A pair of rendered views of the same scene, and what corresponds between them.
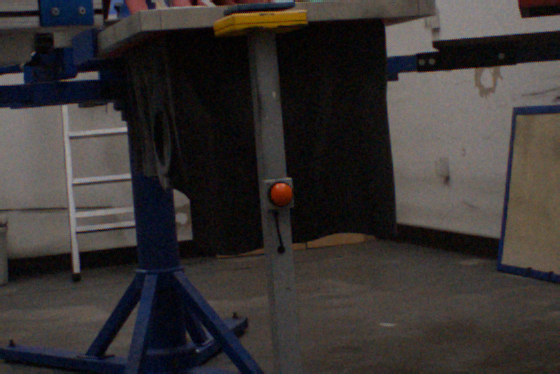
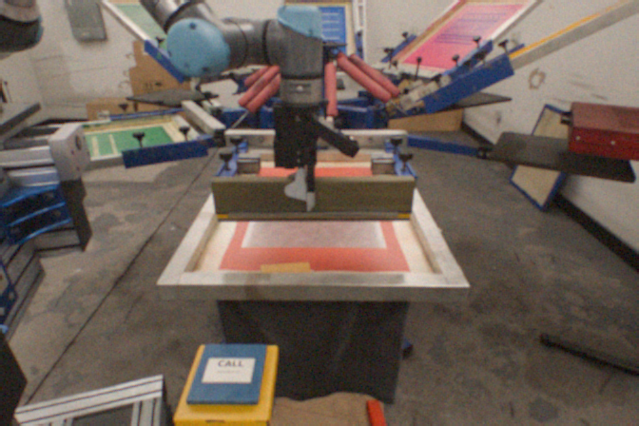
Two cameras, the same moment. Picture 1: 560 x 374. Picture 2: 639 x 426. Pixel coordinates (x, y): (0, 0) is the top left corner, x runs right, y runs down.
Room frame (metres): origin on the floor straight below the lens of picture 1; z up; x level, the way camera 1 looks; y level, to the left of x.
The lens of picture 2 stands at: (1.76, -0.22, 1.44)
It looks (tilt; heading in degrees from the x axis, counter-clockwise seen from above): 27 degrees down; 18
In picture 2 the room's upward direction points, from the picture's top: straight up
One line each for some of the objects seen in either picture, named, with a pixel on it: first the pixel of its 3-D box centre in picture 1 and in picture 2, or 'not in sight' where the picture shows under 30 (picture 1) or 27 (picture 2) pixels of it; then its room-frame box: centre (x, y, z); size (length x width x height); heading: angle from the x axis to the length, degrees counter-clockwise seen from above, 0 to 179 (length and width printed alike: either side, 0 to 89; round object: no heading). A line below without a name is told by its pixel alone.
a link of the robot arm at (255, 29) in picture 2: not in sight; (241, 43); (2.39, 0.12, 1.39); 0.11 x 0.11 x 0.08; 3
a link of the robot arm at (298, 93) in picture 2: not in sight; (300, 91); (2.41, 0.02, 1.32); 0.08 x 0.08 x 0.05
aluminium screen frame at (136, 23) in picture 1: (236, 31); (315, 201); (2.66, 0.08, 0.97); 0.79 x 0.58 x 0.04; 18
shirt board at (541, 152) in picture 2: (365, 64); (443, 144); (3.52, -0.25, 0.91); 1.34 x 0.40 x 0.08; 78
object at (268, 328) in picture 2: (287, 138); (313, 341); (2.38, -0.01, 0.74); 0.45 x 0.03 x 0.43; 108
